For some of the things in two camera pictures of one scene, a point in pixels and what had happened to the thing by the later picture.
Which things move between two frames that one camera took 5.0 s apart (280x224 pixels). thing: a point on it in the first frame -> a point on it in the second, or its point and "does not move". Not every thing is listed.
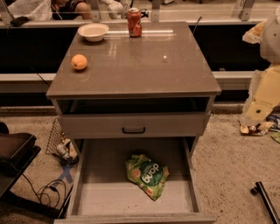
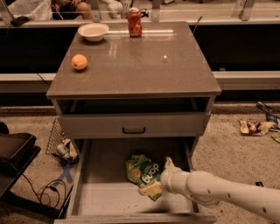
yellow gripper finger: [254, 35] -> [173, 179]
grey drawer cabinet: [157, 85] does not move
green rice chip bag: [146, 173] does not move
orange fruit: [79, 61] does not move
